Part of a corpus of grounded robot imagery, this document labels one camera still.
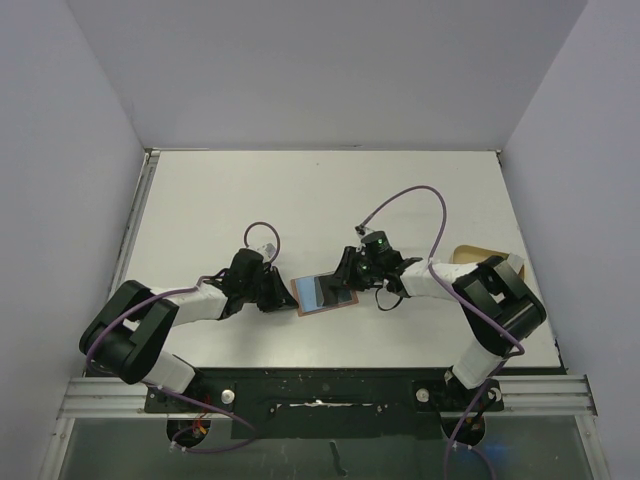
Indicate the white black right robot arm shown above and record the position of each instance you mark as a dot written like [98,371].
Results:
[500,308]

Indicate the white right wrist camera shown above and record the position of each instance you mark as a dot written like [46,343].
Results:
[362,231]

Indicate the aluminium left side rail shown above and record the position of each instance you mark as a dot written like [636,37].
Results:
[144,183]

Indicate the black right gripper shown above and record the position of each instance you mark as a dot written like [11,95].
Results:
[347,270]

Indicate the aluminium rail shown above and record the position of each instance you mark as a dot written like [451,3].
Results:
[522,395]
[144,183]

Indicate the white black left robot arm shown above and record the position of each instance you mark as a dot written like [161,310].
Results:
[128,335]

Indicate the aluminium front rail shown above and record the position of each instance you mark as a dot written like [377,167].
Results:
[522,395]

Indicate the brown leather card holder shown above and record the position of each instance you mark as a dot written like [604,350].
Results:
[304,293]

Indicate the grey credit card stack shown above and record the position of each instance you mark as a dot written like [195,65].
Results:
[515,262]

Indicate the beige oval tray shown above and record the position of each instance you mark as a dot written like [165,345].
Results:
[463,254]

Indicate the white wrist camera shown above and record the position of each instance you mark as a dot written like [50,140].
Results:
[268,251]
[362,231]

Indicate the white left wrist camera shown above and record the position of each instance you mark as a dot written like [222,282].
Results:
[268,251]

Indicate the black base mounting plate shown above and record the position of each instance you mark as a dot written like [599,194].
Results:
[343,403]

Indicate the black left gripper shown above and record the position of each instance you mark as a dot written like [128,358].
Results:
[280,298]

